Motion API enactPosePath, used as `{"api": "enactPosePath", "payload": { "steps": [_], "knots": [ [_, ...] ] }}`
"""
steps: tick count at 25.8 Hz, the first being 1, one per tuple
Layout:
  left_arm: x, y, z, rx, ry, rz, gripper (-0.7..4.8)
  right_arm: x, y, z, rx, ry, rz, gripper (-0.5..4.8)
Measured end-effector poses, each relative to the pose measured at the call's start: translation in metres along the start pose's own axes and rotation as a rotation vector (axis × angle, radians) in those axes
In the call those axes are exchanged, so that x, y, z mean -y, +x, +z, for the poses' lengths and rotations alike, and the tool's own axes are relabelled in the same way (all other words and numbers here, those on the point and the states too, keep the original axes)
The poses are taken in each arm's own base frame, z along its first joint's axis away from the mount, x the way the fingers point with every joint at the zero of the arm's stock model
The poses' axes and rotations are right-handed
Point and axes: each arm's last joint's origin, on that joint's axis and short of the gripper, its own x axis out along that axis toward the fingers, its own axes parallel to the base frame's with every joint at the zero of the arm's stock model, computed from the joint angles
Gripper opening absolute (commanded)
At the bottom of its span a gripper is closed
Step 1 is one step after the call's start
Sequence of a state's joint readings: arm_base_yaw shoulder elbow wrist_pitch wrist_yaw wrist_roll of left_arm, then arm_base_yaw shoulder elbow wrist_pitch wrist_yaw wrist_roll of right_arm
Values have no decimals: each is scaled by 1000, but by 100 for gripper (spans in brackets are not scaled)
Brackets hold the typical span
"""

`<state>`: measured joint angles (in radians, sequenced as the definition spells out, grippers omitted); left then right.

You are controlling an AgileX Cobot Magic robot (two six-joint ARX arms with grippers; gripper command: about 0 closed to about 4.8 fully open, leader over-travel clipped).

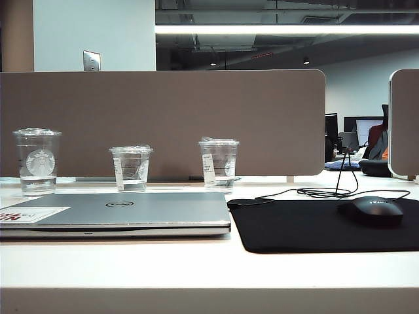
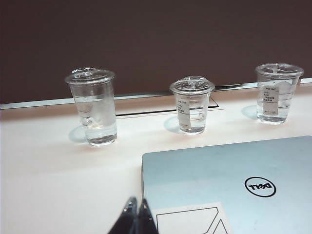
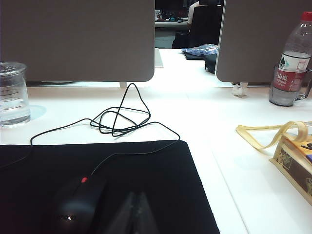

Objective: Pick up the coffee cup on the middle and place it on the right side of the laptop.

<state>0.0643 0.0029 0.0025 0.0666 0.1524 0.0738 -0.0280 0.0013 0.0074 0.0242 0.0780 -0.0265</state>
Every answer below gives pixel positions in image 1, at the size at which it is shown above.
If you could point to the small clear Starbucks cup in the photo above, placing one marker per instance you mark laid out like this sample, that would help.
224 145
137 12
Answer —
131 170

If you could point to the clear cup with white label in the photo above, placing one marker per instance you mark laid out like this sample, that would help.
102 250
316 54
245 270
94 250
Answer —
220 167

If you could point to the silver Dell laptop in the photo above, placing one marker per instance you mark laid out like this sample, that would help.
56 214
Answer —
137 209

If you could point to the large clear Starbucks cup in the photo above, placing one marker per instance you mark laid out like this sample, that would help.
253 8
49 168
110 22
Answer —
37 163

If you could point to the white red laptop sticker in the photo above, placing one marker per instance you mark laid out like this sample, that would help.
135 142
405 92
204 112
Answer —
32 214

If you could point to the large beige desk partition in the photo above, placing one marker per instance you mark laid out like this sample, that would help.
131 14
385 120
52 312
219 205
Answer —
163 108

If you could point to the black mouse pad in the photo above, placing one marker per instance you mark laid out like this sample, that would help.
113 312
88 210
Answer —
294 225

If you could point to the dark background monitor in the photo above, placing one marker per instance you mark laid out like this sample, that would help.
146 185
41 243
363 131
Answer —
330 126

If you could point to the blue cloth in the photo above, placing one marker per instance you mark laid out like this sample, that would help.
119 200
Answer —
337 165

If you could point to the long ceiling light strip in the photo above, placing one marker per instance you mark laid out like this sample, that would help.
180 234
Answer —
278 29

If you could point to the lit background monitor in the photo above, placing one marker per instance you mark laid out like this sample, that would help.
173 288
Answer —
364 131

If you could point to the black bag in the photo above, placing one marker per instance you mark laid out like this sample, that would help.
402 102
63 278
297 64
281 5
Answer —
374 167

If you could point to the black computer mouse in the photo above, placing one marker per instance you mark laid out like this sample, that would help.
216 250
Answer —
371 211

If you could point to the black office chair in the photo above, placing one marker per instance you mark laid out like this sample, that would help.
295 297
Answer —
385 114

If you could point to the narrow beige desk partition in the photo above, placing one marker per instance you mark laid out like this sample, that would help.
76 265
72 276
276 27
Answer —
406 124

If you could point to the white partition bracket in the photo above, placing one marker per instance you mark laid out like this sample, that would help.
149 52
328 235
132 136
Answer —
290 179

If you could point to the metal wall switch plate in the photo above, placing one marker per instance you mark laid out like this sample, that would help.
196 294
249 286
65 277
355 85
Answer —
91 61

